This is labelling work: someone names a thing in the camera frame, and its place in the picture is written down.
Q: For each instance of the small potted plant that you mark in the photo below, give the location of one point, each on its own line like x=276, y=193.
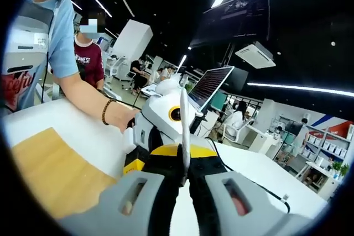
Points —
x=338, y=167

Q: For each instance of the small green desk plant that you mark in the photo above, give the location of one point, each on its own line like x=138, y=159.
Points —
x=189, y=86

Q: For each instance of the white table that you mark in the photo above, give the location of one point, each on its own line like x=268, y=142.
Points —
x=249, y=175

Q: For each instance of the small wooden board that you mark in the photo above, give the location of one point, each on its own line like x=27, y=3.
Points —
x=55, y=169

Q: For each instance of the black desk monitor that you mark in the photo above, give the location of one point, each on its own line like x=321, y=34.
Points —
x=238, y=81

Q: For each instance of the person in blue shirt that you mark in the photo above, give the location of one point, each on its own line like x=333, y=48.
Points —
x=62, y=39

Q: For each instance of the hanging black monitor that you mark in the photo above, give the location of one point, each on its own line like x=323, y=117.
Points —
x=235, y=17

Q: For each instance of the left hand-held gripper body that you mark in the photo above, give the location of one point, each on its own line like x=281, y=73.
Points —
x=160, y=114

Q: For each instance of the white cabinet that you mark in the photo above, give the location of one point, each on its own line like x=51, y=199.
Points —
x=260, y=142

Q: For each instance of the person's left hand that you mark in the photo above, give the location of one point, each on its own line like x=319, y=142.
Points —
x=124, y=120

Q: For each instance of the white chest device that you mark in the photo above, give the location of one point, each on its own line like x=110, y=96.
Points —
x=25, y=51

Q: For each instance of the white office chair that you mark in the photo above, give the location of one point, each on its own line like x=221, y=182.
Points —
x=250, y=125

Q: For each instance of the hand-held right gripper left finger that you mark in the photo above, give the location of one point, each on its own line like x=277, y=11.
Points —
x=132, y=200

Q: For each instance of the ceiling air conditioner unit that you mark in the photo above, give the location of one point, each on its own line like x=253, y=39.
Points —
x=255, y=56

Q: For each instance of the white storage shelf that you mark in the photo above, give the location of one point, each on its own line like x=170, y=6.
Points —
x=332, y=144

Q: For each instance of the white background desk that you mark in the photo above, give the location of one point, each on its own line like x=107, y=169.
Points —
x=329, y=189

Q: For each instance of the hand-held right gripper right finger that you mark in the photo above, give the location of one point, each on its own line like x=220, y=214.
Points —
x=221, y=205

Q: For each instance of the silver laptop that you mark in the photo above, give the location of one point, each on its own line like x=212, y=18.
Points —
x=210, y=86

